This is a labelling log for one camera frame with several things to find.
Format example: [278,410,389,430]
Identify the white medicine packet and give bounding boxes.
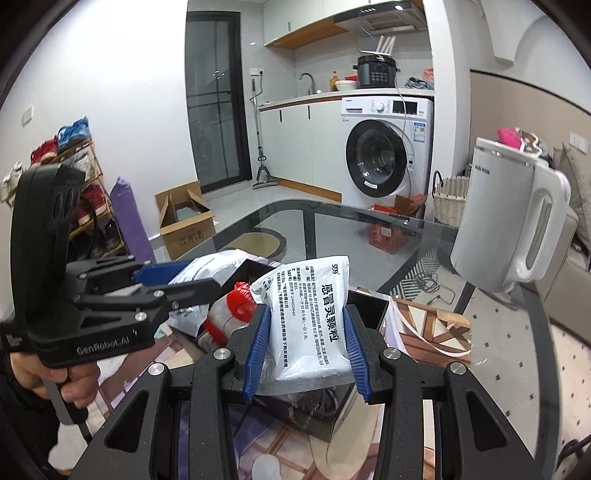
[250,255,353,395]

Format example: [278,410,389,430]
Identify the left hand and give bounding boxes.
[10,353,100,409]

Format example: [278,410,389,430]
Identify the purple yoga mat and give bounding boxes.
[110,177,154,261]

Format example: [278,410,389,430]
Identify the black storage box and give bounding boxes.
[228,255,388,441]

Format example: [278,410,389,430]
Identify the white mailer bag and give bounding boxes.
[166,248,282,337]

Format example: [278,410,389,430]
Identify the red white plastic bag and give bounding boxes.
[197,282,256,353]

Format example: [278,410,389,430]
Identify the cardboard box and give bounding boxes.
[155,180,216,260]

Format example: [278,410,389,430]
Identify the wooden shoe rack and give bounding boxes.
[0,138,129,259]

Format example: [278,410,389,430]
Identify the mop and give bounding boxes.
[250,72,277,190]

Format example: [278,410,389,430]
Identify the red box under table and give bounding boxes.
[367,204,416,254]

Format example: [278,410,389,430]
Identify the blue shoes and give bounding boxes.
[57,117,91,153]

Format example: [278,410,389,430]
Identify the white wicker basket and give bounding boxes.
[432,171,470,228]

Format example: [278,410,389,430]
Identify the white electric kettle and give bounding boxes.
[451,138,571,293]

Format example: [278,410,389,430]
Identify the black glass door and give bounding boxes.
[185,11,252,193]

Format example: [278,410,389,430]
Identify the white washing machine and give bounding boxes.
[341,95,434,208]

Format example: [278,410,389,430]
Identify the pink cloth pile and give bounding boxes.
[497,128,549,158]

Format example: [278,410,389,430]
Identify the black pressure cooker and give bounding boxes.
[353,54,400,89]

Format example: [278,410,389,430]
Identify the white wifi router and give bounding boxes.
[360,35,396,58]

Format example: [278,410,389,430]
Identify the range hood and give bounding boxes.
[332,1,428,35]

